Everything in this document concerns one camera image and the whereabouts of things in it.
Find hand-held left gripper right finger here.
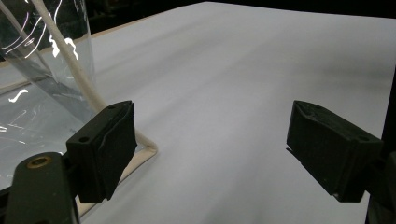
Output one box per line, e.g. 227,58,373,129
285,100,385,203

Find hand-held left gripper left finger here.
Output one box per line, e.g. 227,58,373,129
65,100,138,204

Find clear plastic bag beige trim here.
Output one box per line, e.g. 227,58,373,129
0,0,159,218

